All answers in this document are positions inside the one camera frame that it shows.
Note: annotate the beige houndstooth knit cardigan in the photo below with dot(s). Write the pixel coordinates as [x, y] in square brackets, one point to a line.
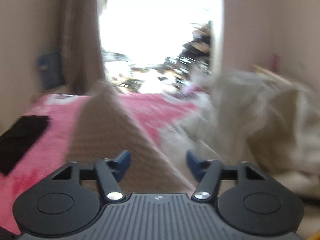
[112, 140]

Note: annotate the blue package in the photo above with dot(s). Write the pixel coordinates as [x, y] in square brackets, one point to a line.
[50, 70]

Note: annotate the black folded garment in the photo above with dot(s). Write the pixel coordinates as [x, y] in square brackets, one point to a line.
[21, 140]

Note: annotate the pink cup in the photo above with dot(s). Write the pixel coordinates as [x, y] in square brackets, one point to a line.
[275, 61]

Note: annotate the black wheelchair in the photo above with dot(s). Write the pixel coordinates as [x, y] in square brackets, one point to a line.
[192, 55]

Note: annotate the cream jacket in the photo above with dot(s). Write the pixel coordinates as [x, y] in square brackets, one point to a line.
[262, 125]

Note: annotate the pink floral blanket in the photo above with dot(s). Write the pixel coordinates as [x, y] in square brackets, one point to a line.
[57, 130]

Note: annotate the wooden nightstand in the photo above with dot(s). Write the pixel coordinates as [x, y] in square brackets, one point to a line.
[272, 75]

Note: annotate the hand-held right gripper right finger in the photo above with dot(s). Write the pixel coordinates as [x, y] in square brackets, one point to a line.
[193, 160]

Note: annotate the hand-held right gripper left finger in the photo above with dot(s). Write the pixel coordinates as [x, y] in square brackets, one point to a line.
[124, 160]

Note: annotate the brown curtain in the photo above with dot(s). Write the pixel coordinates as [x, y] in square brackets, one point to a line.
[82, 37]

